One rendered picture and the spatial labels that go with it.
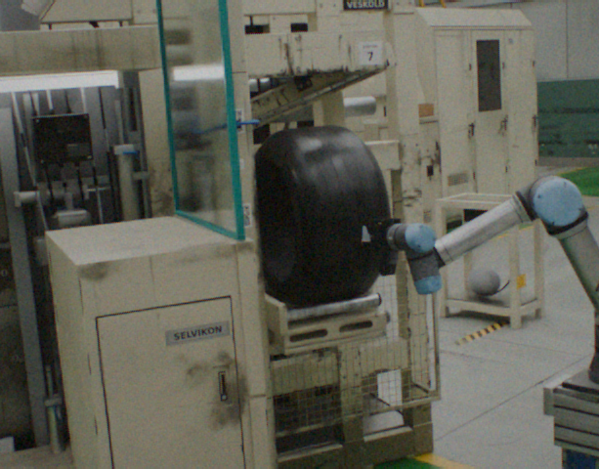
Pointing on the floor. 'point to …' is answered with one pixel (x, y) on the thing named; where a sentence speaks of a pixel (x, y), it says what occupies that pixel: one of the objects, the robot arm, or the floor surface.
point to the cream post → (250, 190)
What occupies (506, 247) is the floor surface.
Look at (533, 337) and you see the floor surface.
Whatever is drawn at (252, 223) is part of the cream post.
